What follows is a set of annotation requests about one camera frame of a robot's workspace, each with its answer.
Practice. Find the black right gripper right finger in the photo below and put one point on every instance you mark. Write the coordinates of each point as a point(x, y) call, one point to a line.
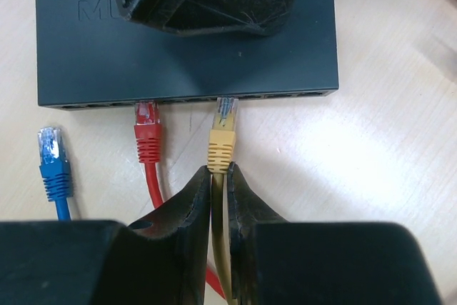
point(275, 261)

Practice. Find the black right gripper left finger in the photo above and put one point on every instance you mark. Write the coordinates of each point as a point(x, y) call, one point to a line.
point(158, 259)

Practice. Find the small black network switch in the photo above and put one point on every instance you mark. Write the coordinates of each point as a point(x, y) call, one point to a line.
point(88, 56)

